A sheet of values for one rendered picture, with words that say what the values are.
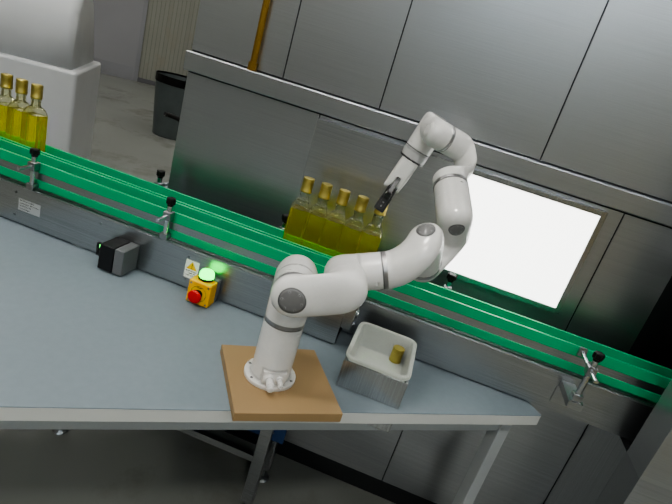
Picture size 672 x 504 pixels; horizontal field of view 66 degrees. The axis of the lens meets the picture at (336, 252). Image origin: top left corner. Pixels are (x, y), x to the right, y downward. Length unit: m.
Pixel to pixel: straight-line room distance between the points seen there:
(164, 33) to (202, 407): 9.99
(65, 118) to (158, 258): 1.86
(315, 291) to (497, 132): 0.83
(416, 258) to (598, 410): 0.82
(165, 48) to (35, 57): 7.60
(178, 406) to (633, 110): 1.40
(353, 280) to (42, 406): 0.65
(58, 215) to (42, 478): 0.87
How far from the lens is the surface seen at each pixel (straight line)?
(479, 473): 1.77
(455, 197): 1.23
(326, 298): 1.05
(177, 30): 10.91
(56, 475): 2.09
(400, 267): 1.11
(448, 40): 1.63
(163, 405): 1.20
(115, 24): 10.87
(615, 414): 1.73
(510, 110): 1.63
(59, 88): 3.37
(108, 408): 1.18
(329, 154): 1.66
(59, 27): 3.41
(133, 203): 1.67
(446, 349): 1.59
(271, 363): 1.22
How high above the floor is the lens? 1.52
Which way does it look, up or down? 20 degrees down
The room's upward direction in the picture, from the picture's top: 17 degrees clockwise
